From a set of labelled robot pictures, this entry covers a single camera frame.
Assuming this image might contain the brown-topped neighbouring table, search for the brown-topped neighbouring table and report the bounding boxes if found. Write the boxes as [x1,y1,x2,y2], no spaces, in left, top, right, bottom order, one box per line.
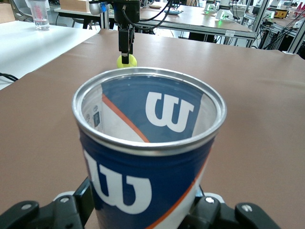
[104,3,258,48]

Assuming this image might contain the yellow tennis ball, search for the yellow tennis ball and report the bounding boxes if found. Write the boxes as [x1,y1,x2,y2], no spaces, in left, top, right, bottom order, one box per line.
[116,54,139,69]

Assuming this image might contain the light wooden box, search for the light wooden box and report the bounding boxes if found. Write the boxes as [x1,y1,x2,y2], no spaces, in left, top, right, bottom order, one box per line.
[59,0,91,13]

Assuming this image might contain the grey chair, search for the grey chair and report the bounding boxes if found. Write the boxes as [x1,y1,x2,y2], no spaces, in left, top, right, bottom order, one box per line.
[9,0,34,22]

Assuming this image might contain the silver aluminium frame profile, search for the silver aluminium frame profile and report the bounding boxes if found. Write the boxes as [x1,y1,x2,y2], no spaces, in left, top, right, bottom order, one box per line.
[285,16,305,55]
[246,0,275,48]

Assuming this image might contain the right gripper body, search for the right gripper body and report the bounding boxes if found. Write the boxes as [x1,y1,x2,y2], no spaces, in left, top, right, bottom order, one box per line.
[113,0,141,31]

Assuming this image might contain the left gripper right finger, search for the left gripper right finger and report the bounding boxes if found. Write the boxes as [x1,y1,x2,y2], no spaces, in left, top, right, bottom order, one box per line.
[183,185,282,229]

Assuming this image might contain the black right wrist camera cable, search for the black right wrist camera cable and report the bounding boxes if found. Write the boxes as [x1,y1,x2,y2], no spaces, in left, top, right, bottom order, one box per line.
[122,0,178,31]

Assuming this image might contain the white table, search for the white table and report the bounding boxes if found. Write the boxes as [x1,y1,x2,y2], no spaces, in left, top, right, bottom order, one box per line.
[0,20,102,91]

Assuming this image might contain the black cable tangle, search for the black cable tangle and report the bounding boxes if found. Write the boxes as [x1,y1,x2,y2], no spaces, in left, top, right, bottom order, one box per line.
[257,19,298,51]

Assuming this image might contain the blue white tennis ball can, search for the blue white tennis ball can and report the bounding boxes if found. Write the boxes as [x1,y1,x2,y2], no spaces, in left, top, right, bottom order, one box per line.
[72,66,227,229]

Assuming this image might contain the yellow black device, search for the yellow black device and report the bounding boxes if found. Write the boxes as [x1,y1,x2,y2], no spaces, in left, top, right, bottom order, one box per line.
[273,9,294,20]

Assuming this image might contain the clear drinking glass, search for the clear drinking glass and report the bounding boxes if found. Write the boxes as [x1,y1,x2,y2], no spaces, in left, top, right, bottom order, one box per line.
[27,0,51,31]

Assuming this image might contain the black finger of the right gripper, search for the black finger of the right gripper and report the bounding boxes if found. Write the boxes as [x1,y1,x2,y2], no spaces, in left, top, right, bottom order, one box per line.
[130,28,135,56]
[118,28,131,65]

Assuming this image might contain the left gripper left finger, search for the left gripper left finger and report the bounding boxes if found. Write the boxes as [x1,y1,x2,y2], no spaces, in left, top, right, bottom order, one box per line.
[0,177,95,229]

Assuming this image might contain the brown table cover sheet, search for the brown table cover sheet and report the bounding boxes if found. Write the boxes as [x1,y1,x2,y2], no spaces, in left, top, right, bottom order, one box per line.
[0,28,305,229]

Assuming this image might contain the thin black cable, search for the thin black cable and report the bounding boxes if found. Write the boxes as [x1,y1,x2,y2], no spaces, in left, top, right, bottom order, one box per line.
[0,72,19,82]

